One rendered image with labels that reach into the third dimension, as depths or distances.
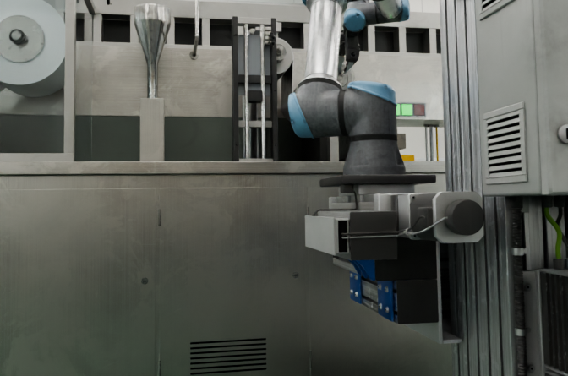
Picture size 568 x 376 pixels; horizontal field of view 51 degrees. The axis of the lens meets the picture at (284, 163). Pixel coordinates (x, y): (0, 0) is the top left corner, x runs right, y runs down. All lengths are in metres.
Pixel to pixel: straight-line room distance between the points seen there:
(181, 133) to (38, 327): 1.01
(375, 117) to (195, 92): 1.32
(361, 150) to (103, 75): 1.48
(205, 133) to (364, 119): 1.27
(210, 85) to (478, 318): 1.69
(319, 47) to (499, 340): 0.82
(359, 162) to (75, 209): 0.97
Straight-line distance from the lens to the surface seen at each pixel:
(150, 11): 2.39
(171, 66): 2.63
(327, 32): 1.59
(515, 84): 1.05
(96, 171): 1.95
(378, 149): 1.40
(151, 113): 2.32
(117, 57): 2.64
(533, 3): 1.02
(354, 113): 1.42
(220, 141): 2.58
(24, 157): 2.06
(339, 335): 2.09
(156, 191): 1.97
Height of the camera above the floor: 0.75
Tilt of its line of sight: 4 degrees up
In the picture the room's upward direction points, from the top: 1 degrees counter-clockwise
